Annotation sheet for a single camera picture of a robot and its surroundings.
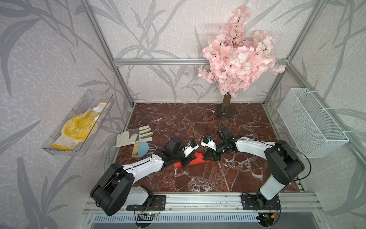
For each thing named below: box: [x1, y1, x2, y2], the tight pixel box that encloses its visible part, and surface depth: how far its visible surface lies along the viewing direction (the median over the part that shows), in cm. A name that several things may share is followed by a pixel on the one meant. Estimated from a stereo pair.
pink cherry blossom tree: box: [197, 5, 286, 119], surface depth 75 cm
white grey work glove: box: [115, 124, 154, 147], surface depth 101 cm
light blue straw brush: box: [132, 141, 158, 158], surface depth 96 cm
